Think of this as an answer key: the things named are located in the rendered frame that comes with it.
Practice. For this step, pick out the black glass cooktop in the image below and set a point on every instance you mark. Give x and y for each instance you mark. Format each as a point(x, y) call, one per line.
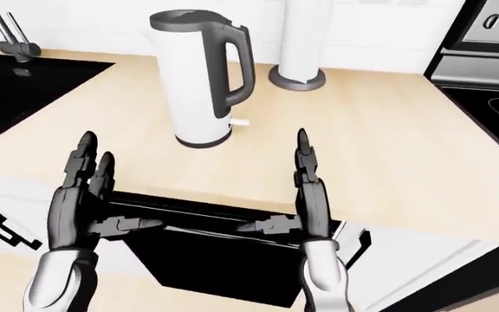
point(492, 113)

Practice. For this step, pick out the white paper towel roll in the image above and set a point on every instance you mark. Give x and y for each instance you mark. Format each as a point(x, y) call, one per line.
point(302, 37)

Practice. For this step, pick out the grey round towel holder base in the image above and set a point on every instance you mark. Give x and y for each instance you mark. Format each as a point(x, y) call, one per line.
point(295, 83)

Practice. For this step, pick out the black kitchen sink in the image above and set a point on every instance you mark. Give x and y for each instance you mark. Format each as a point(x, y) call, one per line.
point(28, 91)

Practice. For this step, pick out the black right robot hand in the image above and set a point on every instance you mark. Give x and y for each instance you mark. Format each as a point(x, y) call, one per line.
point(314, 201)

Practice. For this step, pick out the grey metal kitchen faucet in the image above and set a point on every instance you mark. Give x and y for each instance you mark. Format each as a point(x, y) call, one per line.
point(9, 35)

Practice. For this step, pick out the black open drawer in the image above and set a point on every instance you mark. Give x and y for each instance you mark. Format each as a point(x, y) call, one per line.
point(241, 253)

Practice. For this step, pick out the white kettle power lever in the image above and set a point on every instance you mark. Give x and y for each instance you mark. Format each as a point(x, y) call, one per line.
point(239, 122)

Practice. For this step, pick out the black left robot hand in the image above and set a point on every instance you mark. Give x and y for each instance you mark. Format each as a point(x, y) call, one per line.
point(65, 211)

